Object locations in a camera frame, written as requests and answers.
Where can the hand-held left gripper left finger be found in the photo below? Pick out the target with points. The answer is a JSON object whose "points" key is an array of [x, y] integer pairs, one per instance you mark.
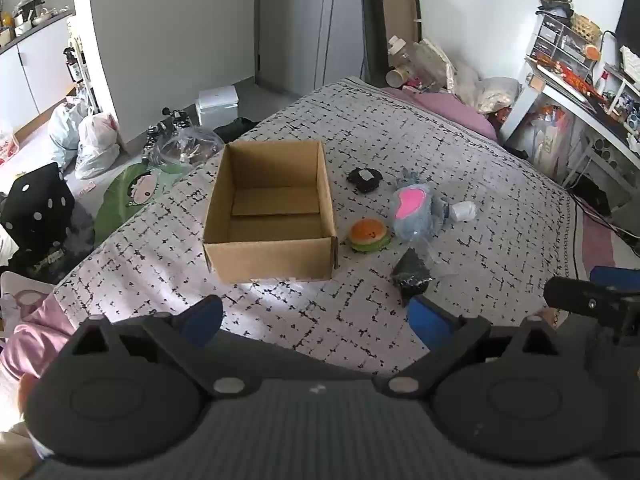
{"points": [[202, 321]]}

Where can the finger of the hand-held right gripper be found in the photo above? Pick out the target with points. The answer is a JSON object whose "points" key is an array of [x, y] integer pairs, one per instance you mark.
{"points": [[575, 297], [617, 279]]}

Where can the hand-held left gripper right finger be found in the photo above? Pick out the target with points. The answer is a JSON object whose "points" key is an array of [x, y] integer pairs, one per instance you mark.
{"points": [[430, 324]]}

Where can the black fabric pouch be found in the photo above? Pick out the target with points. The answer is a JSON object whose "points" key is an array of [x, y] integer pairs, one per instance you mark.
{"points": [[410, 275]]}

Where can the brown cardboard box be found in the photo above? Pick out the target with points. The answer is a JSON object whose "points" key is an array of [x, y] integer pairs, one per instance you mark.
{"points": [[270, 260]]}

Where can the burger plush toy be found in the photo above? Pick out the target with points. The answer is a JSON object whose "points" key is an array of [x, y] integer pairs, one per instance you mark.
{"points": [[370, 235]]}

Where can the blue and pink plush toy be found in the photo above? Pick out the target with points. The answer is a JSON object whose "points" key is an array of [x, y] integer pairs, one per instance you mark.
{"points": [[417, 210]]}

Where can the round black plush toy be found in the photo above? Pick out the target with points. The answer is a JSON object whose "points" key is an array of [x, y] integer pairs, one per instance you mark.
{"points": [[365, 180]]}

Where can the green cartoon floor mat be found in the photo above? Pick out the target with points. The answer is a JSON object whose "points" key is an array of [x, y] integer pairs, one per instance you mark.
{"points": [[135, 195]]}

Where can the clear plastic bag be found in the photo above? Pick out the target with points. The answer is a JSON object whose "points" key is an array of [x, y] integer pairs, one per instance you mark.
{"points": [[187, 147]]}

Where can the white desk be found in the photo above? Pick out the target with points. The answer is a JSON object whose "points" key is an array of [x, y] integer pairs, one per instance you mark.
{"points": [[565, 95]]}

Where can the black cloth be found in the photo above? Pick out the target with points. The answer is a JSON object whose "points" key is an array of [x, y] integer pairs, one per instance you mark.
{"points": [[235, 129]]}

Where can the black tripod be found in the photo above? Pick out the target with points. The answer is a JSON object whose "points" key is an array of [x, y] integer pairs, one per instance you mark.
{"points": [[167, 127]]}

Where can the white bottle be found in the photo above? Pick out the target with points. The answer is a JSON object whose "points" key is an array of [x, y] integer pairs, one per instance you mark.
{"points": [[601, 82]]}

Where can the black polka dot cushion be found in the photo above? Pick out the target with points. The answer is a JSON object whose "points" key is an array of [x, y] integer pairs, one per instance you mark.
{"points": [[37, 210]]}

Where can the black patterned white bedspread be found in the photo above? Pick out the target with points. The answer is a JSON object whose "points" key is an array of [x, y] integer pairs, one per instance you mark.
{"points": [[400, 125]]}

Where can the white plastic shopping bag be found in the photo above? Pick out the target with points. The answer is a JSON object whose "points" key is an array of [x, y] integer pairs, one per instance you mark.
{"points": [[97, 142]]}

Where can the white storage box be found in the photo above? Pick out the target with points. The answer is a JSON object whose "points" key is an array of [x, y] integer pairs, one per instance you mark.
{"points": [[217, 105]]}

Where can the white keyboard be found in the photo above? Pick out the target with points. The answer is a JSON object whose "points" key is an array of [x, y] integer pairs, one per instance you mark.
{"points": [[631, 62]]}

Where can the white pillow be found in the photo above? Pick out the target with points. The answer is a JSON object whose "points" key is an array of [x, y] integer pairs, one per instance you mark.
{"points": [[497, 92]]}

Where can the pale blue plastic bag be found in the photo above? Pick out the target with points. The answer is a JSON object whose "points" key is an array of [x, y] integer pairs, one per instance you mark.
{"points": [[65, 127]]}

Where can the clear drawer organiser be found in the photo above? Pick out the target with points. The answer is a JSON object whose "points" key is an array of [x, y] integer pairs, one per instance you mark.
{"points": [[560, 42]]}

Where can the woven basket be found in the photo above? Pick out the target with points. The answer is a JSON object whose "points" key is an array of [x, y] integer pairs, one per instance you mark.
{"points": [[586, 27]]}

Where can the black computer monitor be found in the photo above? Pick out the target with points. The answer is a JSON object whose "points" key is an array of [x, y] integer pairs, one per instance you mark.
{"points": [[629, 20]]}

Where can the white kitchen cabinet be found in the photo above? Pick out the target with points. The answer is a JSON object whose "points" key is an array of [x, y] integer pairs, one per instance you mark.
{"points": [[30, 80]]}

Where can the grey wardrobe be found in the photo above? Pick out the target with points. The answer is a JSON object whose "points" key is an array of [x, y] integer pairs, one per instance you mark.
{"points": [[310, 20]]}

